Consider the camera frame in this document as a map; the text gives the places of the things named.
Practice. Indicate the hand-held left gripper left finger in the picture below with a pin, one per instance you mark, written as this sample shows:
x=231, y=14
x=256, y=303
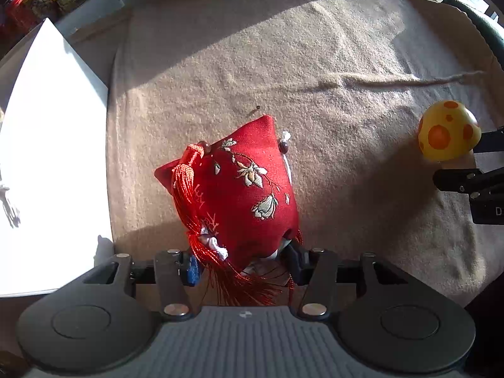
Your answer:
x=192, y=271

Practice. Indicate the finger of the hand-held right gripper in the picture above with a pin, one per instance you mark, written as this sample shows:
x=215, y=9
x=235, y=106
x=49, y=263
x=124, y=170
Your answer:
x=490, y=141
x=456, y=179

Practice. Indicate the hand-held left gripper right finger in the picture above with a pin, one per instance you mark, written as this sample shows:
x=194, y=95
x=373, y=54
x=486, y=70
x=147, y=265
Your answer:
x=296, y=267

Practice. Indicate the yellow orange-spotted mushroom toy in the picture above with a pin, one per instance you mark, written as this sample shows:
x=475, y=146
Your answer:
x=447, y=134

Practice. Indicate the red embroidered tassel pouch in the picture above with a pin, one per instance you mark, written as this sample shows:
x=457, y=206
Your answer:
x=252, y=189

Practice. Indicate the beige fleece blanket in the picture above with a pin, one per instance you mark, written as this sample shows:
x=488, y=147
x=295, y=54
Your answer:
x=315, y=67

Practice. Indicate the clear plastic box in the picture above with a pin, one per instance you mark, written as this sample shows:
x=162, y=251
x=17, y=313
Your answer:
x=98, y=12

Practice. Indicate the red-filled glass jar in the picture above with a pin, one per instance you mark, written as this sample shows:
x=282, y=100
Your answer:
x=19, y=10

